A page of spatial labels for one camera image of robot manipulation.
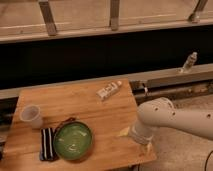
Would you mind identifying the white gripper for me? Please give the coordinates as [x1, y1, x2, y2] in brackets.
[117, 121, 154, 154]

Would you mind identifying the green ceramic bowl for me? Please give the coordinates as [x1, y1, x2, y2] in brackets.
[53, 121, 93, 161]

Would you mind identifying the black white striped cloth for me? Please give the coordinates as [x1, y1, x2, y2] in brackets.
[39, 127, 57, 161]

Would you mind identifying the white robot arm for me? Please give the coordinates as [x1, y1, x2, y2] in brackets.
[117, 97, 213, 154]

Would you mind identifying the white tube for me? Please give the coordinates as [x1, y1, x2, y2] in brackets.
[96, 81, 122, 101]

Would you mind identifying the small grey bottle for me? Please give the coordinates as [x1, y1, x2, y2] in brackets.
[181, 52, 197, 73]

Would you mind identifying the translucent plastic cup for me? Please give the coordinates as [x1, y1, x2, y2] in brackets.
[19, 105, 43, 129]

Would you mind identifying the right metal railing post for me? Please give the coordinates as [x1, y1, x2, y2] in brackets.
[188, 0, 208, 23]

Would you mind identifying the metal railing post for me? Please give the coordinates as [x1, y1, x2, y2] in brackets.
[109, 0, 120, 31]
[188, 0, 208, 23]
[38, 0, 57, 36]

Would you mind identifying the middle metal railing post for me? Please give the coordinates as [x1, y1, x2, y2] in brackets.
[109, 0, 120, 31]

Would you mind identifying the left metal railing post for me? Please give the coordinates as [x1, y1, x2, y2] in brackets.
[38, 0, 57, 36]

